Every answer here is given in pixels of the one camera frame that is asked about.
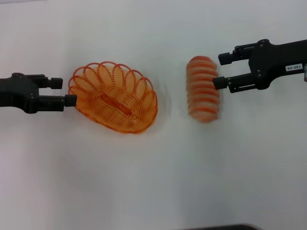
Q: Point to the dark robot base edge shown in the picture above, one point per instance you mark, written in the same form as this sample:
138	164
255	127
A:
223	227

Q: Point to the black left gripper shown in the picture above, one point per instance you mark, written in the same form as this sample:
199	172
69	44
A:
16	92

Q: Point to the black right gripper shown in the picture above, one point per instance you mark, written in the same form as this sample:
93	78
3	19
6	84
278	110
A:
271	67

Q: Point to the orange striped bread loaf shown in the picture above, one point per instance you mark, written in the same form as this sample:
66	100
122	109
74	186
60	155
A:
203	91

